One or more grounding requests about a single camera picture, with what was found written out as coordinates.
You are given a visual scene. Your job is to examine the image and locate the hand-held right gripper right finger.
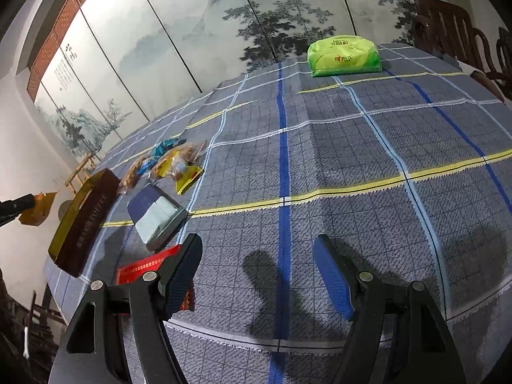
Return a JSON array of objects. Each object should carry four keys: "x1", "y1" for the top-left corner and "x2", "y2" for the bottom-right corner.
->
[{"x1": 313, "y1": 234, "x2": 467, "y2": 384}]

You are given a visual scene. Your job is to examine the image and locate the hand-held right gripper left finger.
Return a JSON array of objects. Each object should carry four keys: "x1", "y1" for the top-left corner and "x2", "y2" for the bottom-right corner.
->
[{"x1": 48, "y1": 233, "x2": 203, "y2": 384}]

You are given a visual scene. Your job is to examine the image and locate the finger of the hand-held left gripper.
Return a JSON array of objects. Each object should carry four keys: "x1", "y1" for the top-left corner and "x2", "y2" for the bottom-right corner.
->
[{"x1": 0, "y1": 193, "x2": 36, "y2": 227}]

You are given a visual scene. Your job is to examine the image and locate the orange snack packet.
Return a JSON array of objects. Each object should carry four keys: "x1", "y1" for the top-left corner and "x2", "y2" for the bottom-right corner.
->
[{"x1": 19, "y1": 192, "x2": 59, "y2": 227}]

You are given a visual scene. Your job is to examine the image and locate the red snack packet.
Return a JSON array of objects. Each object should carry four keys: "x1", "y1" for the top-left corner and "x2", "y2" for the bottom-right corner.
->
[{"x1": 116, "y1": 245, "x2": 196, "y2": 313}]

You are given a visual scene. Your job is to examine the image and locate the brown toffee box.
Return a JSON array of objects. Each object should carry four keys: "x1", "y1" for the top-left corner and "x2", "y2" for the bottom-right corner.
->
[{"x1": 48, "y1": 168, "x2": 121, "y2": 279}]

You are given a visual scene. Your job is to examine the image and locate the blue and pale blue packet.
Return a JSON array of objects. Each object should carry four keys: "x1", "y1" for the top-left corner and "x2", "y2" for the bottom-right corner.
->
[{"x1": 127, "y1": 184, "x2": 188, "y2": 253}]

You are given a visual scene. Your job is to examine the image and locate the light wooden rack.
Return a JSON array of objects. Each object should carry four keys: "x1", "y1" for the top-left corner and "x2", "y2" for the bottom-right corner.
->
[{"x1": 65, "y1": 154, "x2": 99, "y2": 195}]

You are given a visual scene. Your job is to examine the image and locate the yellow snack packet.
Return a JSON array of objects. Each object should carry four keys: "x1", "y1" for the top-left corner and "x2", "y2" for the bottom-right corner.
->
[{"x1": 173, "y1": 165, "x2": 205, "y2": 196}]

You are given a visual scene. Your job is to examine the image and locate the dark wooden furniture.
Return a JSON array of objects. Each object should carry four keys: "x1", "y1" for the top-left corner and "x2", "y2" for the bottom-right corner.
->
[{"x1": 0, "y1": 268, "x2": 67, "y2": 384}]

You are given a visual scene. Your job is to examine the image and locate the clear peanut packet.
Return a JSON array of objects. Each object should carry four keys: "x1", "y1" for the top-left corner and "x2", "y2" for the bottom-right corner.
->
[{"x1": 119, "y1": 156, "x2": 148, "y2": 195}]

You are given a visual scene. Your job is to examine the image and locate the grey plaid tablecloth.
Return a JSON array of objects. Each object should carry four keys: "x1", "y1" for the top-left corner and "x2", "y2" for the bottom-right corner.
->
[{"x1": 42, "y1": 42, "x2": 512, "y2": 384}]

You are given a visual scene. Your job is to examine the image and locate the clear nut packet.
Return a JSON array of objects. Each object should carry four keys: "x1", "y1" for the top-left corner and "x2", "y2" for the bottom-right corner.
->
[{"x1": 150, "y1": 141, "x2": 207, "y2": 180}]

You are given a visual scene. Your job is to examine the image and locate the blue wrapped candy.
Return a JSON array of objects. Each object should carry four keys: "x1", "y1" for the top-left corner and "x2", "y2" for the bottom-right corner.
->
[{"x1": 150, "y1": 138, "x2": 188, "y2": 159}]

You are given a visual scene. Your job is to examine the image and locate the green tissue pack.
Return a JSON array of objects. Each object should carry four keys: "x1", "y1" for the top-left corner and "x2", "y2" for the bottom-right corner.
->
[{"x1": 307, "y1": 35, "x2": 383, "y2": 78}]

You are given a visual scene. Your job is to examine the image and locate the painted landscape folding screen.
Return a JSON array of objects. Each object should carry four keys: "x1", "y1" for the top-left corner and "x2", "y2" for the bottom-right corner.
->
[{"x1": 34, "y1": 0, "x2": 460, "y2": 157}]

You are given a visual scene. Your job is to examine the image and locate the dark wooden chair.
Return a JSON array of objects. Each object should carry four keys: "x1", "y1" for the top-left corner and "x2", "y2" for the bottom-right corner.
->
[
  {"x1": 411, "y1": 0, "x2": 491, "y2": 77},
  {"x1": 495, "y1": 27, "x2": 512, "y2": 101}
]

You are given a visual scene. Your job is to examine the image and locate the brown woven wall panel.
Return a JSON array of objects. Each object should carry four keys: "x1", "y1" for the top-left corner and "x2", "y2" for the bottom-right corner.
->
[{"x1": 26, "y1": 0, "x2": 129, "y2": 93}]

